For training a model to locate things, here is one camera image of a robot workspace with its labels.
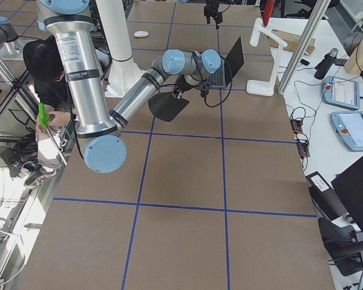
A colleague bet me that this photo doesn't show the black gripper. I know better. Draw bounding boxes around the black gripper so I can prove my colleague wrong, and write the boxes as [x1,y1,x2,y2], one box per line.
[172,75,210,99]
[203,0,223,30]

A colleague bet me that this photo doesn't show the grey laptop computer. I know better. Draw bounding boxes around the grey laptop computer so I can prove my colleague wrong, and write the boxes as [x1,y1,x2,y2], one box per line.
[208,37,244,88]

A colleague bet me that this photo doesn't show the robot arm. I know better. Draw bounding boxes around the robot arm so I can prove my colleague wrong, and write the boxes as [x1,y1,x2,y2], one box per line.
[37,1,221,173]

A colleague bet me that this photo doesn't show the white desk lamp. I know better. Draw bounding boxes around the white desk lamp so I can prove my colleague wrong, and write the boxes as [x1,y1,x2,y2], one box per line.
[246,18,288,97]

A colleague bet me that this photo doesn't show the red cylinder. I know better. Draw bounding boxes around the red cylinder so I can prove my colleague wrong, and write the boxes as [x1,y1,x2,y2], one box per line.
[262,0,275,27]

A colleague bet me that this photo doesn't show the cardboard box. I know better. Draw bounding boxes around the cardboard box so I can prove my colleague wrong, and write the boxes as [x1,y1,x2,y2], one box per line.
[272,29,315,55]

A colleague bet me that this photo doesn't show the small black square device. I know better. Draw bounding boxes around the small black square device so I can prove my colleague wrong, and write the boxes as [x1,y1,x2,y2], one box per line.
[300,59,310,66]

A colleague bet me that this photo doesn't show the black water bottle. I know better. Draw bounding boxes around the black water bottle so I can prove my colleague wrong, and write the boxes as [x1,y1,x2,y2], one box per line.
[314,48,339,80]

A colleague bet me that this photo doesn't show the black power strip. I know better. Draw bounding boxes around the black power strip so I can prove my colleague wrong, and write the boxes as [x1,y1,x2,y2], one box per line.
[290,119,310,159]

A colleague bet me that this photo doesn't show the seated person in black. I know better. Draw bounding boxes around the seated person in black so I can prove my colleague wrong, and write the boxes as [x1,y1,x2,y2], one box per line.
[23,36,74,189]

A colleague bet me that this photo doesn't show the upper blue teach pendant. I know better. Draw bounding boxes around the upper blue teach pendant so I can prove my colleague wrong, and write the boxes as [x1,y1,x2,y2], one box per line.
[322,76,360,110]

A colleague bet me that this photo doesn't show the blue teach pendant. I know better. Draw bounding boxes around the blue teach pendant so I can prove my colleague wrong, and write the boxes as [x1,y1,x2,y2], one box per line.
[322,76,360,110]
[330,111,363,152]

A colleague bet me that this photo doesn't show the lower blue teach pendant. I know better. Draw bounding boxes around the lower blue teach pendant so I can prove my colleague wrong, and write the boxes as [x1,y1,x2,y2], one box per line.
[330,111,363,152]

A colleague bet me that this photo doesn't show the black labelled box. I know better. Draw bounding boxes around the black labelled box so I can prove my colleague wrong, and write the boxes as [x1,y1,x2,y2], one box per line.
[306,172,348,221]

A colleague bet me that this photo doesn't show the black computer monitor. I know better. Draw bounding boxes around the black computer monitor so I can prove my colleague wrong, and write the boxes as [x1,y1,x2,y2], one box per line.
[332,156,363,232]

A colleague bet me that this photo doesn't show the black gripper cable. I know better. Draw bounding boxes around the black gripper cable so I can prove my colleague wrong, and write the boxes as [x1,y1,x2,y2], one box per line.
[193,51,233,108]

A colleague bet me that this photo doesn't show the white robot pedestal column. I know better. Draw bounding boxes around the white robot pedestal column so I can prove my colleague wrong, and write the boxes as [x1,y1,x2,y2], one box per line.
[96,0,143,98]

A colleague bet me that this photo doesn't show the white wireless mouse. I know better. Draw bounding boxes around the white wireless mouse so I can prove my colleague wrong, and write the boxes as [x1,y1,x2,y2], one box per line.
[134,30,149,38]

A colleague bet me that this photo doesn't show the aluminium frame post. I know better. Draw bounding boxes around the aluminium frame post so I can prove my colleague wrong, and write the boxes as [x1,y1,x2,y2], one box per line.
[278,0,331,95]

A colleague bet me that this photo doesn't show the green handled tool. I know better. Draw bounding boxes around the green handled tool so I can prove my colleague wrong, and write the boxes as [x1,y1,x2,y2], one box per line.
[38,103,50,129]

